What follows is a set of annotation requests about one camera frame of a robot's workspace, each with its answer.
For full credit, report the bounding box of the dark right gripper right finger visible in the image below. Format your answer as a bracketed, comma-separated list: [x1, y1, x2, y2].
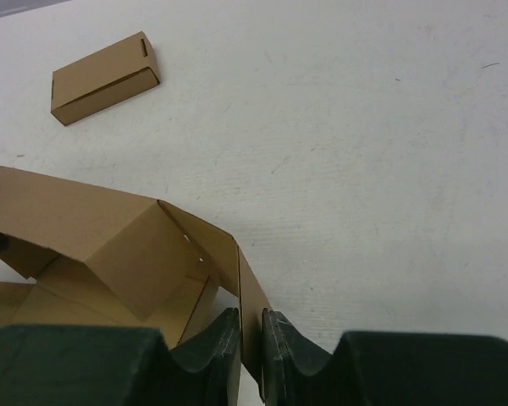
[262, 310, 508, 405]

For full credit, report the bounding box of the large cardboard box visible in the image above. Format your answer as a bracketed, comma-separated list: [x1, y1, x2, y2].
[0, 167, 269, 381]

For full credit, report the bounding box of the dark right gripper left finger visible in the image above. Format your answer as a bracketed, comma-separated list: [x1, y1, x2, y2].
[0, 308, 240, 405]

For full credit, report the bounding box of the small folded cardboard box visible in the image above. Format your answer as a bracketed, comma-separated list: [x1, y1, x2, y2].
[51, 31, 161, 126]

